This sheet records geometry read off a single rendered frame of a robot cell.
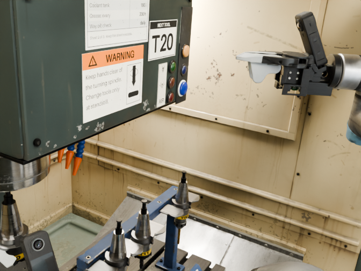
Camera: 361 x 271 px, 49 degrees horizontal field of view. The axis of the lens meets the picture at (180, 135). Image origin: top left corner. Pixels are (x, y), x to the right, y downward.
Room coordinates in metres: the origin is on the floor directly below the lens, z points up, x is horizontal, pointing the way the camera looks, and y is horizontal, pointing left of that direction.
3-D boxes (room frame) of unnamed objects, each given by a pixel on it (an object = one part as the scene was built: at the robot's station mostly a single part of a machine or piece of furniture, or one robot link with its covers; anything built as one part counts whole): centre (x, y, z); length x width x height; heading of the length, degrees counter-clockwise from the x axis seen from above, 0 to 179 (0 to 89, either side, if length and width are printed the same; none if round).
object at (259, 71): (0.82, -0.15, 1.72); 0.09 x 0.03 x 0.06; 92
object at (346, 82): (0.85, -0.34, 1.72); 0.08 x 0.05 x 0.08; 2
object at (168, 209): (1.06, 0.01, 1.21); 0.07 x 0.05 x 0.01; 62
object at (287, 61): (0.82, -0.20, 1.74); 0.09 x 0.05 x 0.02; 92
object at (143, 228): (0.91, 0.08, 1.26); 0.04 x 0.04 x 0.07
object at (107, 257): (0.82, 0.13, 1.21); 0.06 x 0.06 x 0.03
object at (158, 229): (0.96, 0.06, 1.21); 0.07 x 0.05 x 0.01; 62
